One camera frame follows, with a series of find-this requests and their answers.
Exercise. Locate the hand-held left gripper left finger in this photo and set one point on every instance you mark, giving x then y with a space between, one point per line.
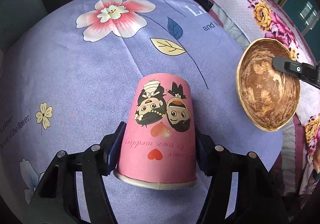
115 149

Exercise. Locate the brown coconut shell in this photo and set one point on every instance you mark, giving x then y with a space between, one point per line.
262 88

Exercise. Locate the pink paper cup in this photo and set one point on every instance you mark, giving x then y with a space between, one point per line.
155 139

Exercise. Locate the purple floral tablecloth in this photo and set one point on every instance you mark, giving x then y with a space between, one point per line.
75 76

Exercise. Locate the grey curtain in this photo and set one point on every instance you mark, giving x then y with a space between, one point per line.
25 1

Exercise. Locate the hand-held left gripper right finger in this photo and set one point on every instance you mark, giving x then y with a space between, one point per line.
203 154

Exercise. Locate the pink grey padded quilt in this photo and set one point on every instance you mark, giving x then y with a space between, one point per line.
232 31

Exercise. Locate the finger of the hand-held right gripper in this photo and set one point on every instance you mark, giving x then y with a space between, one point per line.
295 68

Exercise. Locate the dark teal cabinet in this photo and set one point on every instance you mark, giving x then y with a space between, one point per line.
300 1

